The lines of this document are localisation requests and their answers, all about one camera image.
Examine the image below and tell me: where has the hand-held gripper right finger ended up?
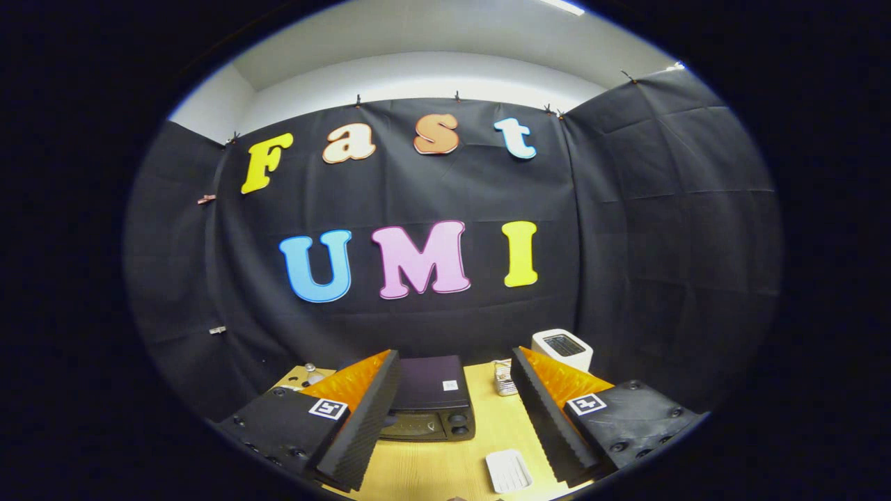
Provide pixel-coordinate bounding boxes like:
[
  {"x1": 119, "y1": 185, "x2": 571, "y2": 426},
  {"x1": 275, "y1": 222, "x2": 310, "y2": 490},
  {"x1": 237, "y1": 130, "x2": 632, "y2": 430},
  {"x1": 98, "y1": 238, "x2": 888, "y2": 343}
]
[{"x1": 510, "y1": 347, "x2": 702, "y2": 488}]

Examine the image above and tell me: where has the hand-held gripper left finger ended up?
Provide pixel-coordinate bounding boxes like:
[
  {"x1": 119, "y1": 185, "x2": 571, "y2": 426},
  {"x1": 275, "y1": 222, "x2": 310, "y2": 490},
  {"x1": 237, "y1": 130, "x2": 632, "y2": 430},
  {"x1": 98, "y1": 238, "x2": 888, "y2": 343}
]
[{"x1": 216, "y1": 349, "x2": 402, "y2": 493}]

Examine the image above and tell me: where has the black toaster oven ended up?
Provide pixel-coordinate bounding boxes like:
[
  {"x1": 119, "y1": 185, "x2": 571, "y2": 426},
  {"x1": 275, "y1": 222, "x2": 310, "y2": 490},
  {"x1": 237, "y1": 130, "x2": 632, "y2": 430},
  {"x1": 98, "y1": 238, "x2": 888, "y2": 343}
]
[{"x1": 379, "y1": 355, "x2": 476, "y2": 443}]

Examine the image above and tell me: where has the white bread toaster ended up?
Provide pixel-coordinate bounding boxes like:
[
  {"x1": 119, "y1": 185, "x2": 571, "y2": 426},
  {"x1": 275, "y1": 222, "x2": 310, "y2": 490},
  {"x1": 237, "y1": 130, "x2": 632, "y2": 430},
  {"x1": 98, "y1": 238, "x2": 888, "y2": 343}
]
[{"x1": 531, "y1": 328, "x2": 594, "y2": 374}]

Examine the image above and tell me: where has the white rectangular dish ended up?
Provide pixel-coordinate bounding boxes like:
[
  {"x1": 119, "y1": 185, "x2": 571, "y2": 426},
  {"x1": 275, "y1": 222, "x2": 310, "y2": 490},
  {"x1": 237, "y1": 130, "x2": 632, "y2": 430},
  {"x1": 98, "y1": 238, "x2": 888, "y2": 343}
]
[{"x1": 485, "y1": 449, "x2": 534, "y2": 494}]

